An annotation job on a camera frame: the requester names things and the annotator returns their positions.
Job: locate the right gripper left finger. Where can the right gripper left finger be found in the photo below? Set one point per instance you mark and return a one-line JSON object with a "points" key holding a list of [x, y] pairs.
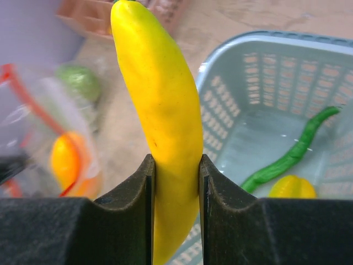
{"points": [[116, 228]]}

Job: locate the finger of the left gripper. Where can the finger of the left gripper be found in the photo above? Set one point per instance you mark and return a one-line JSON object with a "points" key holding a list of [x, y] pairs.
{"points": [[12, 165]]}

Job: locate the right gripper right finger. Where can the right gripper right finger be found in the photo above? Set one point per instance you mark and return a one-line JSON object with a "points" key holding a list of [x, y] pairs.
{"points": [[238, 228]]}

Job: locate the green chili pepper toy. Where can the green chili pepper toy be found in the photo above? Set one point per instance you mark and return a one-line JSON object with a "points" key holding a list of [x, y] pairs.
{"points": [[293, 155]]}

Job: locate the orange mango toy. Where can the orange mango toy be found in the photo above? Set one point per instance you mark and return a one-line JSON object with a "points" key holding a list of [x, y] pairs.
{"points": [[69, 156]]}

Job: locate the clear orange-zip bag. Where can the clear orange-zip bag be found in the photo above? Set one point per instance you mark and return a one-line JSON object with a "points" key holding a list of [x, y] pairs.
{"points": [[35, 110], [86, 108]]}

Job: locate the light blue plastic basket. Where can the light blue plastic basket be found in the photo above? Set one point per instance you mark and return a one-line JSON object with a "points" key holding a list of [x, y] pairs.
{"points": [[257, 92]]}

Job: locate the yellow banana toy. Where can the yellow banana toy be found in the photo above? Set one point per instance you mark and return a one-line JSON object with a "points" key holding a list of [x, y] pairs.
{"points": [[164, 94]]}

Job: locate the yellow star fruit toy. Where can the yellow star fruit toy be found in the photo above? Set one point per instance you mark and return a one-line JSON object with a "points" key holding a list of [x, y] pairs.
{"points": [[293, 187]]}

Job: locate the orange plastic file organizer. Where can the orange plastic file organizer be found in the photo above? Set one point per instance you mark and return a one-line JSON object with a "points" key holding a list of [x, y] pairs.
{"points": [[91, 19]]}

